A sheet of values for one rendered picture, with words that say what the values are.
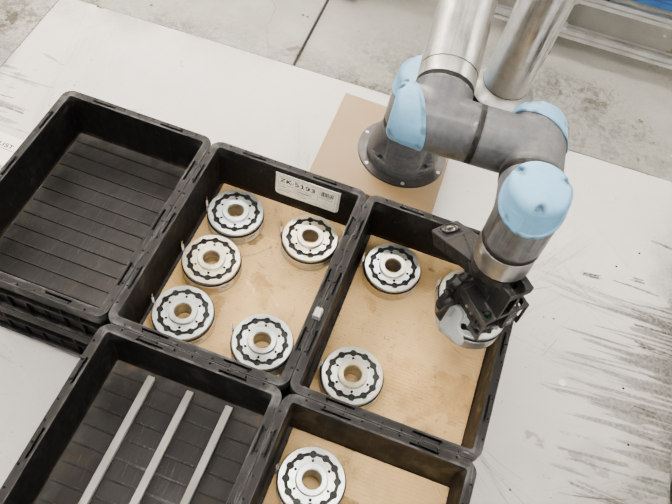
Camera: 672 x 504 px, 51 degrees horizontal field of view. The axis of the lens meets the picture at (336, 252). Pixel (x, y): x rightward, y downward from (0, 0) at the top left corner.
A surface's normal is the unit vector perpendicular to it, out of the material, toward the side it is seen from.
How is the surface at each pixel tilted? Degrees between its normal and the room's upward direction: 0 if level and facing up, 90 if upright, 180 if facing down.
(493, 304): 90
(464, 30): 15
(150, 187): 0
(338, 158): 4
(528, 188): 0
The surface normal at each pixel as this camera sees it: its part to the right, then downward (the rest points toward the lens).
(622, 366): 0.10, -0.53
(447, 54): -0.15, -0.40
